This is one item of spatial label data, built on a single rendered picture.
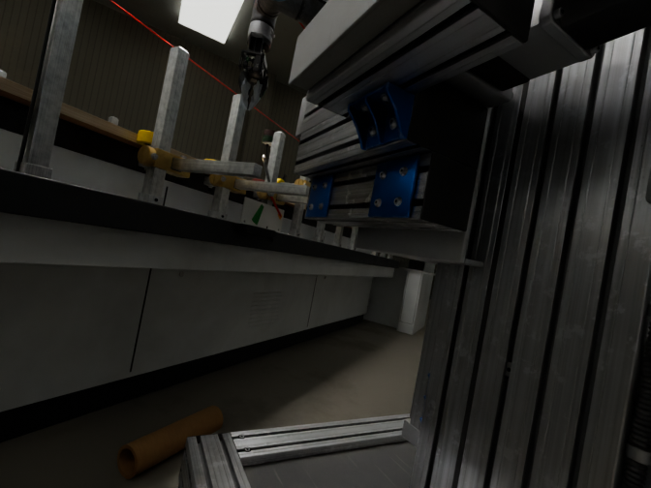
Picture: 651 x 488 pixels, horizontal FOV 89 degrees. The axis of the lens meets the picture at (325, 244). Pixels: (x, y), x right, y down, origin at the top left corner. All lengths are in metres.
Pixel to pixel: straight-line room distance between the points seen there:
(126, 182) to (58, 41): 0.44
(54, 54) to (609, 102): 0.94
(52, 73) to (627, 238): 0.98
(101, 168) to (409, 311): 2.90
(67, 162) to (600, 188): 1.14
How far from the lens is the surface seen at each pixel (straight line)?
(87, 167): 1.17
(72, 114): 1.09
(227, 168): 0.88
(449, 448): 0.61
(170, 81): 1.07
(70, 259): 0.95
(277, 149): 1.39
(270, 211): 1.36
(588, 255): 0.49
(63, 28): 0.95
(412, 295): 3.44
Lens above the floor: 0.66
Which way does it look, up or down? 1 degrees up
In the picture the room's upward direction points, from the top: 11 degrees clockwise
